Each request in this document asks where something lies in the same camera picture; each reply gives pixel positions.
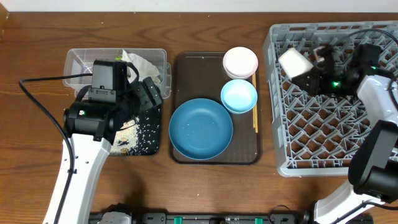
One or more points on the grey dishwasher rack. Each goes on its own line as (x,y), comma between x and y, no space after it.
(318,136)

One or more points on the pink bowl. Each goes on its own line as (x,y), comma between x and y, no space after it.
(240,63)

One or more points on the white napkin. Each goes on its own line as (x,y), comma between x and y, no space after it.
(144,67)

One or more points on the white rice pile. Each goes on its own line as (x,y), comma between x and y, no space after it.
(130,137)

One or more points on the clear plastic waste bin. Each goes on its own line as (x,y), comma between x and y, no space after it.
(81,61)

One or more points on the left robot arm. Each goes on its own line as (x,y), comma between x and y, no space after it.
(83,160)

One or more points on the dark blue plate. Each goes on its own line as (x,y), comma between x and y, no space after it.
(200,129)

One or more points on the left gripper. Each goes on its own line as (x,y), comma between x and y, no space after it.
(147,102)

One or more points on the brown serving tray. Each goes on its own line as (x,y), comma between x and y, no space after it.
(201,75)

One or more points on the cream cup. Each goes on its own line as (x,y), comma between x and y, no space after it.
(294,63)

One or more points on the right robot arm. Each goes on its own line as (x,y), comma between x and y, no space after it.
(372,177)

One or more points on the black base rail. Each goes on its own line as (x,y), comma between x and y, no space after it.
(162,218)

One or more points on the wooden chopstick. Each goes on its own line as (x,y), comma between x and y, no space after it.
(256,130)
(254,116)

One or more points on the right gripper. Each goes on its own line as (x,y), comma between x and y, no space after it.
(314,86)

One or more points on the black rectangular tray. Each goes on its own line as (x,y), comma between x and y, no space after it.
(152,133)

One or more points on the light blue bowl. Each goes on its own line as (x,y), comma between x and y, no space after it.
(239,96)

